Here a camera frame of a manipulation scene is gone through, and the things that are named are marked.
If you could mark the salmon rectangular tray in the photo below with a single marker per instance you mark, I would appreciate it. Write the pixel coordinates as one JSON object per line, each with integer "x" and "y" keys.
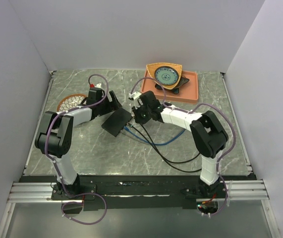
{"x": 188, "y": 93}

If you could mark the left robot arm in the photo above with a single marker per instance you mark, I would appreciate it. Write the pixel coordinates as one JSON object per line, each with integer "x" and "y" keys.
{"x": 54, "y": 134}

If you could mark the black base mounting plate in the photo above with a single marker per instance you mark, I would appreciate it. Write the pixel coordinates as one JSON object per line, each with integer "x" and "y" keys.
{"x": 120, "y": 192}

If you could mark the black dish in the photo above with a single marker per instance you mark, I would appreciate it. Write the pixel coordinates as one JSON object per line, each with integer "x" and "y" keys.
{"x": 175, "y": 90}

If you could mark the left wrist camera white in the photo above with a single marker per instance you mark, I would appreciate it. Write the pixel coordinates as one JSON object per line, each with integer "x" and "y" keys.
{"x": 98, "y": 85}

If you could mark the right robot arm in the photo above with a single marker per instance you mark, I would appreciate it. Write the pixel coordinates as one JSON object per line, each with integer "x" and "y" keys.
{"x": 209, "y": 135}

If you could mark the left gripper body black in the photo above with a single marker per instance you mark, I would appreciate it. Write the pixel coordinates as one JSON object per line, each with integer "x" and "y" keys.
{"x": 106, "y": 106}

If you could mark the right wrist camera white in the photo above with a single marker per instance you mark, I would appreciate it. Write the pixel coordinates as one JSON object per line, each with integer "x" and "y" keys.
{"x": 134, "y": 97}

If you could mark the teal patterned round plate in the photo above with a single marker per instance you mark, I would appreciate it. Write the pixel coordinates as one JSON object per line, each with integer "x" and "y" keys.
{"x": 166, "y": 75}

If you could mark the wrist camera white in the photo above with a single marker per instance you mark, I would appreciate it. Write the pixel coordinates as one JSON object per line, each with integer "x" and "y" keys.
{"x": 98, "y": 85}
{"x": 134, "y": 97}

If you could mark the black network switch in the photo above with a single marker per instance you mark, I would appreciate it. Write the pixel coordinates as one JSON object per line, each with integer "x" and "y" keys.
{"x": 117, "y": 121}

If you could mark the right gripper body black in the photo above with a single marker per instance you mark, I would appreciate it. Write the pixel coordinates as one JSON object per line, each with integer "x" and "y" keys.
{"x": 142, "y": 113}

